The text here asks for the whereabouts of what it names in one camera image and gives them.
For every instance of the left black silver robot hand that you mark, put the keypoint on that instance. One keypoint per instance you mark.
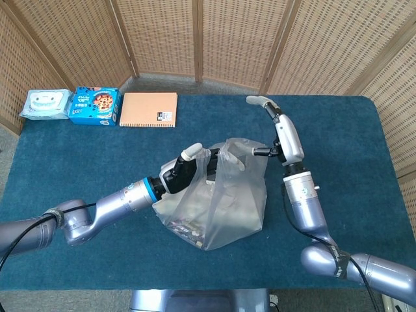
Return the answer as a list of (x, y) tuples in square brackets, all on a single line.
[(178, 177)]

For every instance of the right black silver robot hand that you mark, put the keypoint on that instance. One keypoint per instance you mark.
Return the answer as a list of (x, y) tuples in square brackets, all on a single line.
[(289, 139)]

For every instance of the black printed snack pack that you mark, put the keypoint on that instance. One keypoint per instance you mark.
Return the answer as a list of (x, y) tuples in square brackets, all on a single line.
[(188, 232)]

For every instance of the cream food package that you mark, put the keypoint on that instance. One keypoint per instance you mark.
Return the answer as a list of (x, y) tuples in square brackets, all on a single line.
[(234, 208)]

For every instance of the clear plastic bag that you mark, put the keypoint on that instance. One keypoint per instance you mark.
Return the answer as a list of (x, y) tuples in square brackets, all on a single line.
[(234, 211)]

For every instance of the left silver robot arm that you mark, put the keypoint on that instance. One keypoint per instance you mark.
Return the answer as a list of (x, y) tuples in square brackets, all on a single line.
[(113, 204)]

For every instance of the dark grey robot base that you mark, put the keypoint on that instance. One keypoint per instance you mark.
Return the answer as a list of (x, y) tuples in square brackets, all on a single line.
[(195, 300)]

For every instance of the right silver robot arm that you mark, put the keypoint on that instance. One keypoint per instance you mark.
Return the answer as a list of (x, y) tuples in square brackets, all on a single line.
[(307, 211)]

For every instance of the orange spiral notebook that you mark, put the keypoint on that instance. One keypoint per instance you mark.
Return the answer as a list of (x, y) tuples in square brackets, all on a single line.
[(146, 109)]

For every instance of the blue carpet table mat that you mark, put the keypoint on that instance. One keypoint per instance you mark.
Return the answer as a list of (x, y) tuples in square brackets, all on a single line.
[(81, 156)]

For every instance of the blue cookie box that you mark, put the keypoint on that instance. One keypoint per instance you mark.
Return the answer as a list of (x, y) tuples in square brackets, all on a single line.
[(94, 105)]

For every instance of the wicker folding screen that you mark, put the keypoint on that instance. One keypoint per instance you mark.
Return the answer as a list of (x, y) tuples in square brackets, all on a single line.
[(227, 39)]

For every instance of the light blue wet wipes pack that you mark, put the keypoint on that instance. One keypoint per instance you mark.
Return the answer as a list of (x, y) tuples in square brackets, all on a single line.
[(45, 104)]

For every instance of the white floor power socket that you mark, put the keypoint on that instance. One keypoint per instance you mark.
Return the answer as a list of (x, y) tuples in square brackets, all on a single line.
[(273, 300)]

